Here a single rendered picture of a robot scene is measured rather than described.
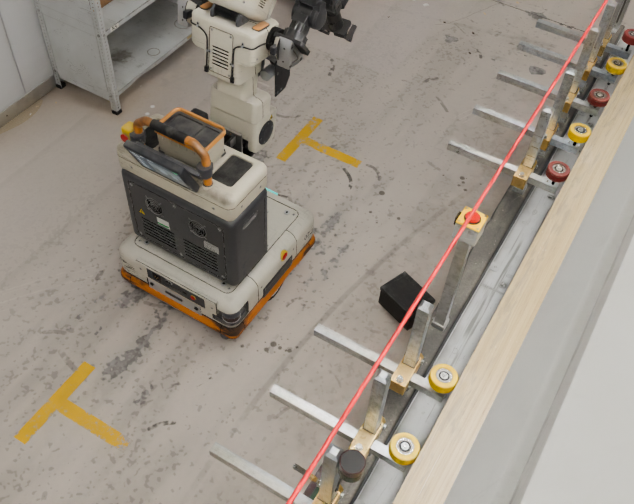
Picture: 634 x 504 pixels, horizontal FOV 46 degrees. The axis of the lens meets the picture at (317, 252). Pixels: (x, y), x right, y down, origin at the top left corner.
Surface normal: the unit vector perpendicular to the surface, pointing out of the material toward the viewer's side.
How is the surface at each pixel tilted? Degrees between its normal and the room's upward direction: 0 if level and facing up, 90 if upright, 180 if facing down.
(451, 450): 0
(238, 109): 82
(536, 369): 61
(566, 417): 0
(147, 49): 0
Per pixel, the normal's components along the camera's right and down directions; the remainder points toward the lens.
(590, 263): -0.72, -0.68
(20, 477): 0.05, -0.64
